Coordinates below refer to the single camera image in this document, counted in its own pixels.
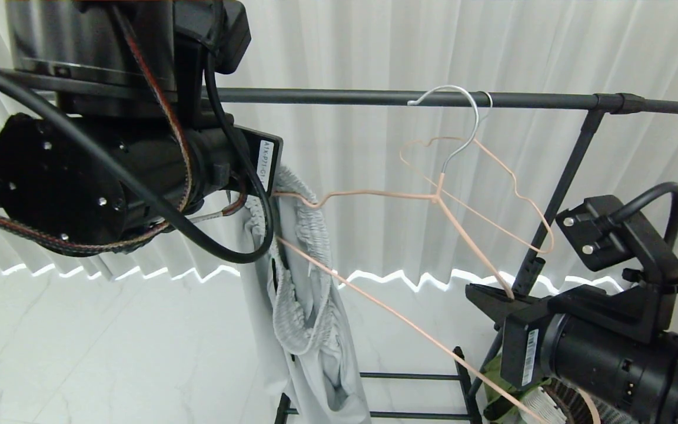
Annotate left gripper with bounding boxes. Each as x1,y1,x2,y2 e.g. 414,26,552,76
189,125,284,204

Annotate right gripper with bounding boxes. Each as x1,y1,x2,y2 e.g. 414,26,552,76
501,297,678,422

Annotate pink clothes hanger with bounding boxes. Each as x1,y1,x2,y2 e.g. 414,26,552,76
400,91,554,255
273,85,549,424

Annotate pale grey shorts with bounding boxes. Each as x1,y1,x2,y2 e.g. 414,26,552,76
239,165,372,424

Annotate white laundry basket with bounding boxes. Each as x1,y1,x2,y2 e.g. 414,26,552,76
516,378,640,424

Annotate black clothes rack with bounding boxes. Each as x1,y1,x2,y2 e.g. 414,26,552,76
201,87,678,424

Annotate green garment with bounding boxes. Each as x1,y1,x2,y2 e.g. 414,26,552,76
481,353,551,422

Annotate white curtain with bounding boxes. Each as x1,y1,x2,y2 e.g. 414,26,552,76
0,0,678,283

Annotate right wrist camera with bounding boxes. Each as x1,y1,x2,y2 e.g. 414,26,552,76
556,194,678,345

